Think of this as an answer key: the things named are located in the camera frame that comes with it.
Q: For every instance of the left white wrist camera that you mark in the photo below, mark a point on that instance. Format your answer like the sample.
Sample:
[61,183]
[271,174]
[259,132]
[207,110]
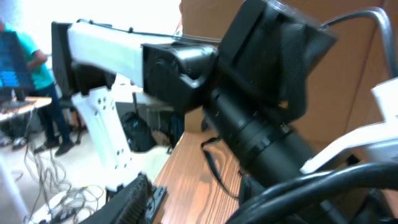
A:
[379,139]

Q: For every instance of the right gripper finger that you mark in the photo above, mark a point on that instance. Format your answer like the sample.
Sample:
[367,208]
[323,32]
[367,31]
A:
[127,206]

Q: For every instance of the person in green shirt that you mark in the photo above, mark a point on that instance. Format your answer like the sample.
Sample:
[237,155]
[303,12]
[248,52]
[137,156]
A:
[56,129]

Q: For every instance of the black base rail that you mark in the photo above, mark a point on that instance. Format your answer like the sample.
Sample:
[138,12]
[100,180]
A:
[154,202]

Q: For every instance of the computer monitor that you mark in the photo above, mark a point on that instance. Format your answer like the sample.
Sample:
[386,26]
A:
[15,74]

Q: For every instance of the black backpack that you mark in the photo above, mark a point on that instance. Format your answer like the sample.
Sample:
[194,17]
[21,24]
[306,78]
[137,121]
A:
[137,132]

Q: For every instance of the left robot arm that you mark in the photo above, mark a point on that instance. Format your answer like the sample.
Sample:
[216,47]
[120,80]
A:
[251,84]

